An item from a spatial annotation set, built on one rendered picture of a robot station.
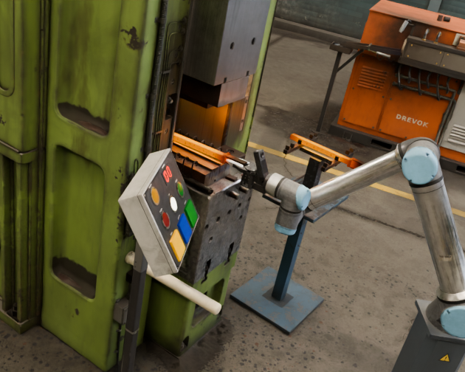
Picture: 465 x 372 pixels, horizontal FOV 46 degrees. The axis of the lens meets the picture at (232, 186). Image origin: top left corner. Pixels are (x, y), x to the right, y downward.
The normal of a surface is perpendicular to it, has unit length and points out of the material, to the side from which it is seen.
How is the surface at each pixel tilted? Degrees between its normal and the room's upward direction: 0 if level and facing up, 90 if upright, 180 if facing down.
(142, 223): 90
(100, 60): 89
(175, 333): 90
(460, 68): 90
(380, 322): 0
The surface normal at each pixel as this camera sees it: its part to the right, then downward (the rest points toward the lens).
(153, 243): -0.14, 0.45
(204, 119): -0.54, 0.32
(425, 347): -0.71, 0.22
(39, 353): 0.18, -0.86
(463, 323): -0.36, 0.46
